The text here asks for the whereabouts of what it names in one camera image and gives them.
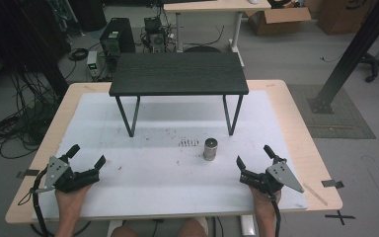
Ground small power supply unit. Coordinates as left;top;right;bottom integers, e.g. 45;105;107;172
86;50;101;79

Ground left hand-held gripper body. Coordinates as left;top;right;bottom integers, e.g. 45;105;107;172
35;155;101;195

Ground bundle of black floor cables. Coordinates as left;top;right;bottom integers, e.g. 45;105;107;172
0;65;67;160

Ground white-legged wooden desk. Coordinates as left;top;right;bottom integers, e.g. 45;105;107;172
163;0;272;68

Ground person's knees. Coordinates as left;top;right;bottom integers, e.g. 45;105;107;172
110;217;209;237

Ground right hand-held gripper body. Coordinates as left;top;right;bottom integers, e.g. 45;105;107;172
239;161;305;196

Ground white table mat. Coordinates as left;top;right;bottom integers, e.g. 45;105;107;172
32;89;309;221

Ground grey floor mat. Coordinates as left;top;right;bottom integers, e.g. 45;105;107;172
287;83;377;140

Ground person's left hand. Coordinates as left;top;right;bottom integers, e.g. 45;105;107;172
54;183;94;218

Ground black raised shelf stand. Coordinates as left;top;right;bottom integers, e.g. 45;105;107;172
109;51;250;138

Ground electronics device with cables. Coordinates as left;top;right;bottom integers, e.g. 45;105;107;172
140;16;169;53

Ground large closed cardboard box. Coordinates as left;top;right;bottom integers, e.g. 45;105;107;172
316;0;379;36

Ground black metal frame post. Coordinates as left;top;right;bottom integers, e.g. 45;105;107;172
307;0;379;115

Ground silver metal can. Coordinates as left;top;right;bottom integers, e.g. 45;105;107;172
202;137;219;162

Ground black computer tower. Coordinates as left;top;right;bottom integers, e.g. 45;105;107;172
99;17;136;72

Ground person's right hand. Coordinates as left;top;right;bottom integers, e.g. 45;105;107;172
249;185;282;219

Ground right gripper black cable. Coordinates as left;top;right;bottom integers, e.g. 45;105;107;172
268;194;283;237

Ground open cardboard box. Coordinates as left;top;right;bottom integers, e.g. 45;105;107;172
245;6;312;37

